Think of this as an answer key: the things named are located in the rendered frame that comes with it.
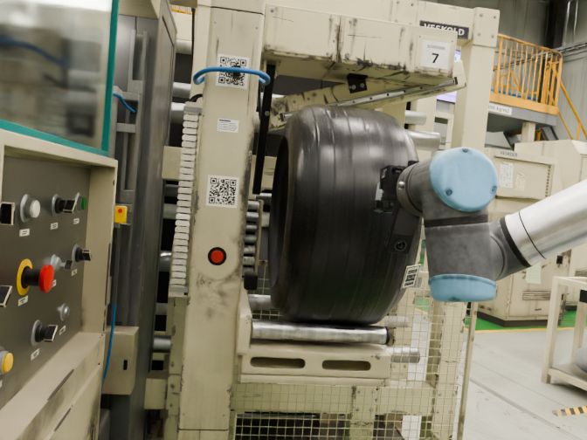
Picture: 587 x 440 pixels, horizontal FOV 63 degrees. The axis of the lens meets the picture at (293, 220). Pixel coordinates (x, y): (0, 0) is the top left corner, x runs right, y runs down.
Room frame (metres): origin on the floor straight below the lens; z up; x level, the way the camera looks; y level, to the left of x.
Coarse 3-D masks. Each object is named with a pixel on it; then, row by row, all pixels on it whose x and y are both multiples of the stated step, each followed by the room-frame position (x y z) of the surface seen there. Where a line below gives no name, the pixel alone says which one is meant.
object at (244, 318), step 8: (240, 296) 1.26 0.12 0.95; (240, 304) 1.17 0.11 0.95; (248, 304) 1.18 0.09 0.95; (240, 312) 1.10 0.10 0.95; (248, 312) 1.10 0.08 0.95; (240, 320) 1.08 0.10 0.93; (248, 320) 1.08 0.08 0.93; (240, 328) 1.08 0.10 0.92; (248, 328) 1.08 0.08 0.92; (240, 336) 1.08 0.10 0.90; (248, 336) 1.08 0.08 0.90; (240, 344) 1.08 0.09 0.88; (248, 344) 1.08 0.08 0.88; (240, 352) 1.08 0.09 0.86
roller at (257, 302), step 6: (252, 294) 1.42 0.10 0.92; (258, 294) 1.43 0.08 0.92; (252, 300) 1.40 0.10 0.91; (258, 300) 1.40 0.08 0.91; (264, 300) 1.41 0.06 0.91; (270, 300) 1.41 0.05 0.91; (252, 306) 1.40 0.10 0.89; (258, 306) 1.40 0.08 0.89; (264, 306) 1.40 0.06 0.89; (270, 306) 1.41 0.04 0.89
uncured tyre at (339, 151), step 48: (288, 144) 1.17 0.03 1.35; (336, 144) 1.07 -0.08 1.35; (384, 144) 1.09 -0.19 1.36; (288, 192) 1.09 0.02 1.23; (336, 192) 1.02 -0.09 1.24; (288, 240) 1.06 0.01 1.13; (336, 240) 1.02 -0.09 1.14; (288, 288) 1.09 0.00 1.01; (336, 288) 1.06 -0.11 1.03; (384, 288) 1.07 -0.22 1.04
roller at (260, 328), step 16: (256, 320) 1.14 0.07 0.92; (272, 320) 1.15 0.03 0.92; (256, 336) 1.12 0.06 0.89; (272, 336) 1.13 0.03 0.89; (288, 336) 1.13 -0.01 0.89; (304, 336) 1.14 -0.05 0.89; (320, 336) 1.14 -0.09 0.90; (336, 336) 1.15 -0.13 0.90; (352, 336) 1.15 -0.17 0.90; (368, 336) 1.16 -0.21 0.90; (384, 336) 1.17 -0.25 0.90
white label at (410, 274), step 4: (408, 268) 1.06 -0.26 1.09; (412, 268) 1.07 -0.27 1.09; (416, 268) 1.08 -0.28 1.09; (404, 272) 1.07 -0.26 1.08; (408, 272) 1.07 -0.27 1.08; (412, 272) 1.08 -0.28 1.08; (416, 272) 1.08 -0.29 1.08; (404, 276) 1.07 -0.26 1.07; (408, 276) 1.08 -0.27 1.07; (412, 276) 1.08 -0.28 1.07; (416, 276) 1.09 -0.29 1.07; (404, 280) 1.08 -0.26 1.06; (408, 280) 1.08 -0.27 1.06; (412, 280) 1.09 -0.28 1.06; (404, 284) 1.08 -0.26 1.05; (408, 284) 1.09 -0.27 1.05; (412, 284) 1.10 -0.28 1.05; (400, 288) 1.08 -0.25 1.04
